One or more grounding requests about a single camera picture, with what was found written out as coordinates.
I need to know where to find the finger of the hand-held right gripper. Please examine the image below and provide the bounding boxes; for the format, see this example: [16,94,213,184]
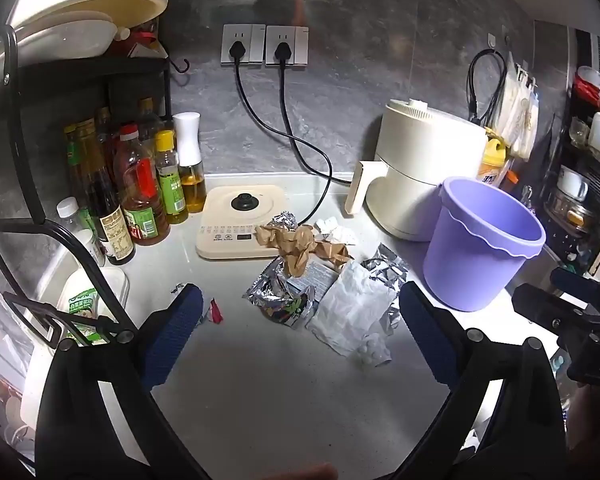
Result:
[551,266,600,307]
[511,283,600,334]

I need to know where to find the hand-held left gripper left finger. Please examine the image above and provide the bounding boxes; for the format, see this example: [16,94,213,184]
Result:
[34,282,212,480]

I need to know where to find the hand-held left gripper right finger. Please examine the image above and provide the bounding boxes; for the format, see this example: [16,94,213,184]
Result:
[390,281,570,480]

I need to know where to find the white plastic bag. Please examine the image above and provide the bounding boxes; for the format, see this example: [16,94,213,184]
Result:
[307,260,398,366]

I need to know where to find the purple plastic bucket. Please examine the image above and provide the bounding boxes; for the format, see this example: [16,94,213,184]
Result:
[423,176,547,313]

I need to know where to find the silver foil snack wrapper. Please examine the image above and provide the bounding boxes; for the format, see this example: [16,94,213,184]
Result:
[243,255,317,331]

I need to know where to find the grey printed box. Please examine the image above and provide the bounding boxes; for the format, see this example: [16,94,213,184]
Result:
[285,259,351,306]

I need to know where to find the brown paper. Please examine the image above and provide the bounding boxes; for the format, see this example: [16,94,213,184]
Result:
[255,224,317,277]
[314,240,355,265]

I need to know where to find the white container green label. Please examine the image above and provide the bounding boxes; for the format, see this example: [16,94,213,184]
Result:
[55,266,130,343]

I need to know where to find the white mug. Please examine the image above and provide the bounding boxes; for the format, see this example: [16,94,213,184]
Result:
[557,165,589,202]

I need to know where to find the cream induction cooker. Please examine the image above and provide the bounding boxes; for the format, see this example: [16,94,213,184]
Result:
[196,185,287,261]

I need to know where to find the dark sauce bottle brown label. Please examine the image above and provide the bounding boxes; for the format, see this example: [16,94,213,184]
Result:
[75,119,137,266]

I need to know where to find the crumpled white tissue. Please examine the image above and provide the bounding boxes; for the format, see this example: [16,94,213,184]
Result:
[314,216,358,246]

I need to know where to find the red cap red label bottle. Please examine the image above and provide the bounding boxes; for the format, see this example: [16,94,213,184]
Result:
[114,124,172,247]

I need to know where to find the yellow cap green label bottle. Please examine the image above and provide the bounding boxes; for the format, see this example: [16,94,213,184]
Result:
[154,130,188,226]

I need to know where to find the yellow plastic container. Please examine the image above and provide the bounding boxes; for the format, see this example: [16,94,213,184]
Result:
[477,135,512,187]

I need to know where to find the crumpled foil ball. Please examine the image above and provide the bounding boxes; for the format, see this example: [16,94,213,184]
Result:
[269,211,298,233]

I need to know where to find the clear white cap bottle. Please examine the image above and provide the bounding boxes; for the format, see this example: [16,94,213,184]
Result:
[56,197,98,253]

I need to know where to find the cream air fryer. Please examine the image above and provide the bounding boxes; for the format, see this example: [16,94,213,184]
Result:
[345,100,488,242]

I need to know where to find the white oil sprayer bottle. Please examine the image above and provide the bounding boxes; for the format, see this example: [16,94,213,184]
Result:
[172,111,207,213]

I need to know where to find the hanging plastic bags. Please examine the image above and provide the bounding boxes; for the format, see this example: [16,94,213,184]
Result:
[490,54,542,162]

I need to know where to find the green label oil bottle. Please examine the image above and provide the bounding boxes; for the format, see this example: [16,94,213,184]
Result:
[63,124,92,211]

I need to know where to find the black metal rack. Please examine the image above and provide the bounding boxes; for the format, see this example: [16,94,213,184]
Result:
[0,25,187,351]

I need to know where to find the red packet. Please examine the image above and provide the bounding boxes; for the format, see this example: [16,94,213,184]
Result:
[125,19,162,57]

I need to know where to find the white dish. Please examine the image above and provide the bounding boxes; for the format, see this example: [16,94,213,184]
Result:
[10,10,131,70]

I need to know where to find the hanging black cable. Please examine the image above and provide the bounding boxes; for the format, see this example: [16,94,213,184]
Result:
[467,49,509,126]

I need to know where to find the black power cable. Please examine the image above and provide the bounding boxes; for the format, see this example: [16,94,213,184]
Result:
[228,40,354,184]
[273,41,334,225]

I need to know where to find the grey wall socket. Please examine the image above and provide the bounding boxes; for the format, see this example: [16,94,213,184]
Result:
[265,25,310,67]
[221,23,266,66]

